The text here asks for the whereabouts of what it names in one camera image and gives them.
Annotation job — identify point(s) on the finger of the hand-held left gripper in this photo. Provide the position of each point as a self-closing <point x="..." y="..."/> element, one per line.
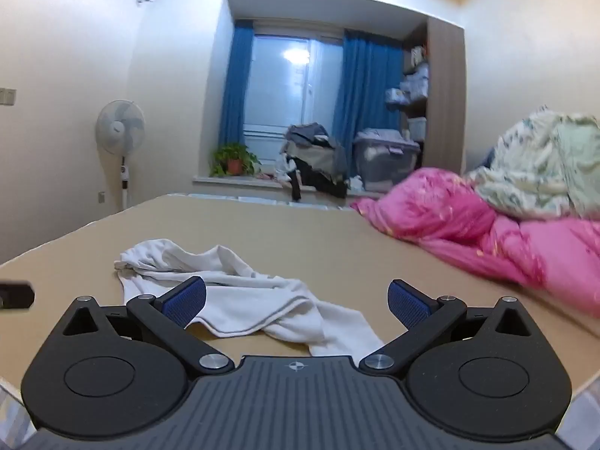
<point x="16" y="294"/>

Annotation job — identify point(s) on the white standing fan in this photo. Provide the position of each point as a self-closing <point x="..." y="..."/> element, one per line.
<point x="120" y="127"/>

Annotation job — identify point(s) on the tan bed mat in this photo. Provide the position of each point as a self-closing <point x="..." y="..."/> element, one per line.
<point x="300" y="239"/>

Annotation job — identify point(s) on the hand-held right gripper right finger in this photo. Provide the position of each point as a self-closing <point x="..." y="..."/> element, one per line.
<point x="408" y="307"/>

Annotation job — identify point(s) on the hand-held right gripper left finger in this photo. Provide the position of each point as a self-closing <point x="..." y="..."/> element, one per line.
<point x="185" y="303"/>

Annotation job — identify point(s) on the pile of dark clothes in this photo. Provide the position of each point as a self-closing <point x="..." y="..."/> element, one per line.
<point x="315" y="157"/>

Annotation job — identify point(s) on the window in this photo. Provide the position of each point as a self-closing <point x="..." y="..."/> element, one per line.
<point x="290" y="89"/>

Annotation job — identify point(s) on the pink quilt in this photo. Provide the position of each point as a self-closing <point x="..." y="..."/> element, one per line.
<point x="497" y="234"/>

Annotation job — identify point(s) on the potted green plant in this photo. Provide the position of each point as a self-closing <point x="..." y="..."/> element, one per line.
<point x="233" y="157"/>

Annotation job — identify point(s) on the white garment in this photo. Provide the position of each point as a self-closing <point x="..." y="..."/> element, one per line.
<point x="262" y="297"/>

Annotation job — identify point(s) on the wooden wardrobe with shelves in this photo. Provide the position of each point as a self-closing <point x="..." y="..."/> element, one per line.
<point x="433" y="93"/>

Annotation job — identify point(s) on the blue curtain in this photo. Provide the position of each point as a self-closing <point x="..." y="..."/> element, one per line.
<point x="235" y="84"/>
<point x="365" y="103"/>

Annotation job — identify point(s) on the pale green floral quilt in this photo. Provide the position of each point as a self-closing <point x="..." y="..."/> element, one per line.
<point x="539" y="164"/>

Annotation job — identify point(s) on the clear plastic storage box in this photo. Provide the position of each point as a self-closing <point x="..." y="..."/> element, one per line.
<point x="385" y="154"/>

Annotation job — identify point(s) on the wall switch panel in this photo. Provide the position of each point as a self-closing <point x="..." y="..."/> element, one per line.
<point x="7" y="96"/>

